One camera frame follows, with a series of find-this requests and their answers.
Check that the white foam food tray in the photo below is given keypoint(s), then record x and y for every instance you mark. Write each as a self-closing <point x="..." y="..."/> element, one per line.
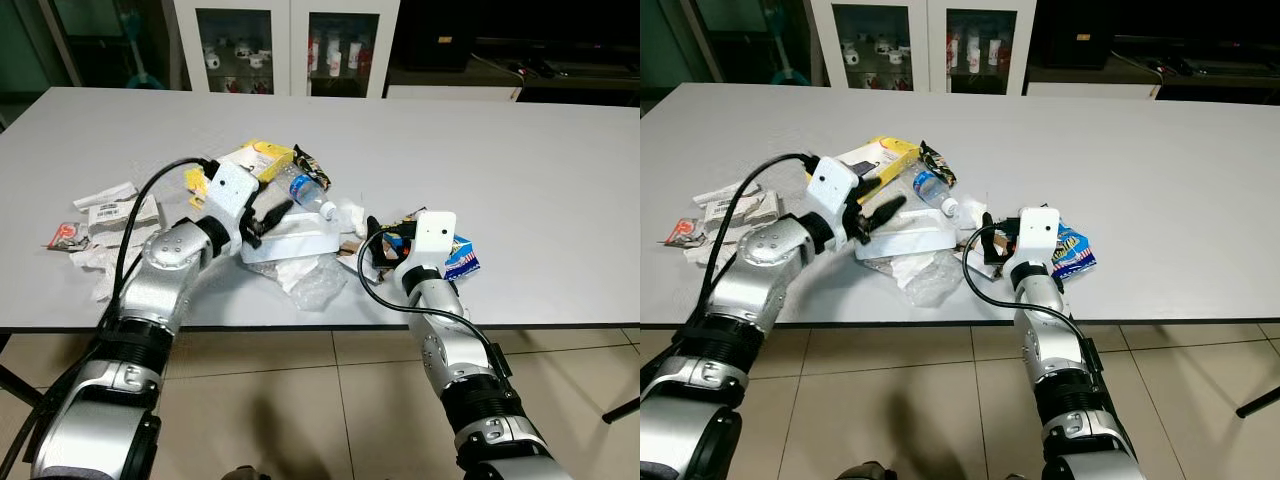
<point x="300" y="240"/>
<point x="915" y="236"/>

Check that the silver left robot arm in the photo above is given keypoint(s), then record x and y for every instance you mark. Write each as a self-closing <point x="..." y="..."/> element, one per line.
<point x="165" y="255"/>
<point x="775" y="250"/>

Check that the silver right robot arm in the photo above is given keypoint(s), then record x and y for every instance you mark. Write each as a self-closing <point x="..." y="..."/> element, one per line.
<point x="1050" y="340"/>
<point x="450" y="345"/>

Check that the clear plastic bottle blue label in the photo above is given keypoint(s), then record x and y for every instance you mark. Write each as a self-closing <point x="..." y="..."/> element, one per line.
<point x="308" y="190"/>
<point x="932" y="187"/>

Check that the yellow snack packet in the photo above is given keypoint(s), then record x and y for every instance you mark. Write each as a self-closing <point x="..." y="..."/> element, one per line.
<point x="885" y="152"/>
<point x="262" y="158"/>

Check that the dark crumpled snack bag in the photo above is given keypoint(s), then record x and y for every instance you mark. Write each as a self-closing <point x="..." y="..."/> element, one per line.
<point x="312" y="165"/>
<point x="938" y="160"/>

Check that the clear crumpled plastic bag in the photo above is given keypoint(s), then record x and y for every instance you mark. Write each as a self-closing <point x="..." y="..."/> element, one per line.
<point x="318" y="285"/>
<point x="935" y="280"/>

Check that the white packet with printed label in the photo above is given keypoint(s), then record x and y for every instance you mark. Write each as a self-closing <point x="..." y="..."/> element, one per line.
<point x="725" y="208"/>
<point x="110" y="213"/>

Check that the white paper strip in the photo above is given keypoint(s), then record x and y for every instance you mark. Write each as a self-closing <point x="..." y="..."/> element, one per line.
<point x="105" y="193"/>
<point x="722" y="190"/>

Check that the grey folding table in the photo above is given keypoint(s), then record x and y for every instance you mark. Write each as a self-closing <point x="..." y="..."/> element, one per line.
<point x="1150" y="150"/>
<point x="500" y="150"/>

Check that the white glass door cabinet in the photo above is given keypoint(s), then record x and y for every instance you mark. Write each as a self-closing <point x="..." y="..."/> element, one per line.
<point x="290" y="50"/>
<point x="925" y="48"/>

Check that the small red sachet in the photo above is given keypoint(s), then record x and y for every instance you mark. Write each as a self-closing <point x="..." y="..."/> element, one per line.
<point x="68" y="235"/>
<point x="683" y="232"/>

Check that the black speaker box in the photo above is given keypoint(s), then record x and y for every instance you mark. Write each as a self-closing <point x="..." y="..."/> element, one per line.
<point x="440" y="35"/>
<point x="1078" y="35"/>

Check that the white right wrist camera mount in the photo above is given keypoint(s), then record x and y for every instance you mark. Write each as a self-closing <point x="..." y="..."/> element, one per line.
<point x="1040" y="232"/>
<point x="435" y="235"/>

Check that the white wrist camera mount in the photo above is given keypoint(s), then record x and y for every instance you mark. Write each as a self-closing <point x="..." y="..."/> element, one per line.
<point x="832" y="182"/>
<point x="232" y="188"/>
<point x="1040" y="232"/>
<point x="435" y="235"/>

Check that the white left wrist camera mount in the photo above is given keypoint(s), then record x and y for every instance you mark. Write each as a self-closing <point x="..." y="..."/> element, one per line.
<point x="232" y="188"/>
<point x="832" y="182"/>

